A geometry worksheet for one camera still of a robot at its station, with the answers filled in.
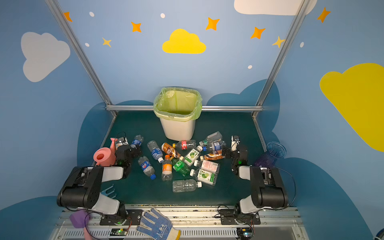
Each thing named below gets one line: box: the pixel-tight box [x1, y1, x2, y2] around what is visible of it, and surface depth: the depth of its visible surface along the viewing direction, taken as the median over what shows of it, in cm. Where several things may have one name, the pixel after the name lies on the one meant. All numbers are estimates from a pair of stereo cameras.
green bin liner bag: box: [153, 87, 203, 122], surface depth 96 cm
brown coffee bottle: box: [161, 142, 182, 160], surface depth 97 cm
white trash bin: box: [159, 118, 196, 141], surface depth 100 cm
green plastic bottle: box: [172, 156, 191, 177], surface depth 92 cm
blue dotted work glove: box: [136, 207, 181, 240], surface depth 73 cm
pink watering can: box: [93, 137, 118, 167], surface depth 86 cm
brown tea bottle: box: [203, 149, 225, 161], surface depth 95 cm
